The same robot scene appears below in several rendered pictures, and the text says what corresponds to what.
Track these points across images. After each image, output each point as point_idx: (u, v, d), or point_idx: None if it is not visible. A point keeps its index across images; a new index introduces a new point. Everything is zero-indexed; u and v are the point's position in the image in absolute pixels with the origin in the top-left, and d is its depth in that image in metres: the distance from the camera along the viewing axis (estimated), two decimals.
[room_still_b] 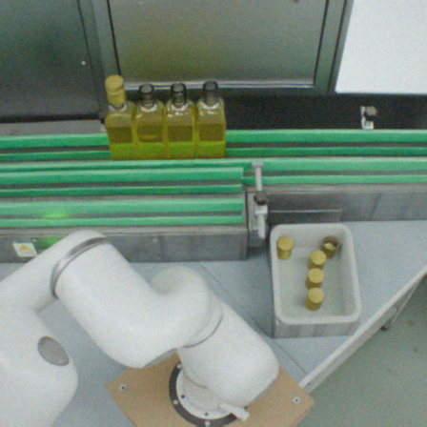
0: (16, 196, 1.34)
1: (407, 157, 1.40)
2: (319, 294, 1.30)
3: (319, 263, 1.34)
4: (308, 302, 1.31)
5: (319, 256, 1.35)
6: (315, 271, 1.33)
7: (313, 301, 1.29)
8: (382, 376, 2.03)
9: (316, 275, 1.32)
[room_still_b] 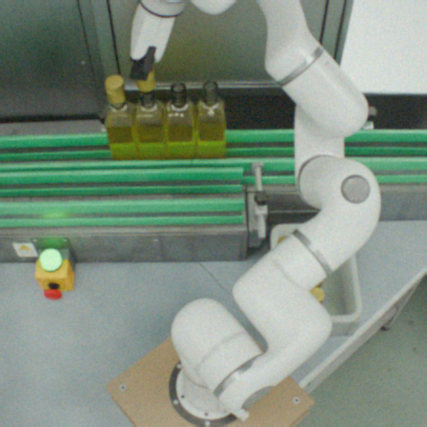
0: (16, 196, 1.34)
1: (407, 157, 1.40)
2: (319, 294, 1.30)
3: (152, 68, 1.12)
4: None
5: None
6: None
7: None
8: (382, 376, 2.03)
9: None
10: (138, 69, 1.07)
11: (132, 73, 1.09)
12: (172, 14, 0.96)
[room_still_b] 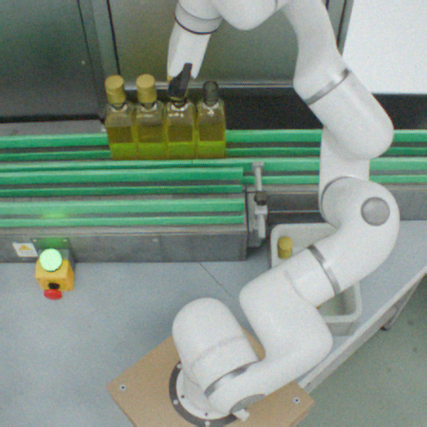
0: (16, 196, 1.34)
1: (407, 157, 1.40)
2: None
3: (153, 80, 1.14)
4: None
5: (145, 79, 1.14)
6: (171, 76, 1.12)
7: None
8: (382, 376, 2.03)
9: (177, 75, 1.12)
10: (175, 86, 1.09)
11: (169, 91, 1.11)
12: (208, 31, 0.98)
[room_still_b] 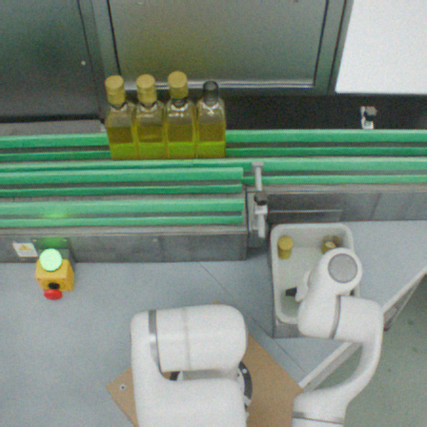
0: (16, 196, 1.34)
1: (407, 157, 1.40)
2: None
3: (153, 80, 1.14)
4: None
5: (145, 79, 1.14)
6: (172, 79, 1.13)
7: None
8: (382, 376, 2.03)
9: (178, 78, 1.13)
10: None
11: None
12: None
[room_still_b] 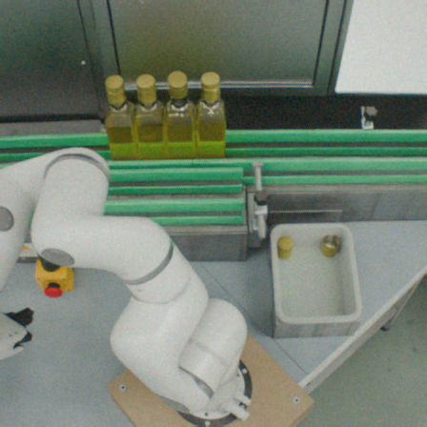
0: None
1: (407, 157, 1.40)
2: (209, 75, 1.15)
3: (153, 80, 1.14)
4: (215, 90, 1.15)
5: (145, 79, 1.14)
6: (172, 79, 1.13)
7: (218, 81, 1.14)
8: (382, 376, 2.03)
9: (178, 78, 1.13)
10: (24, 326, 1.21)
11: (27, 324, 1.23)
12: None
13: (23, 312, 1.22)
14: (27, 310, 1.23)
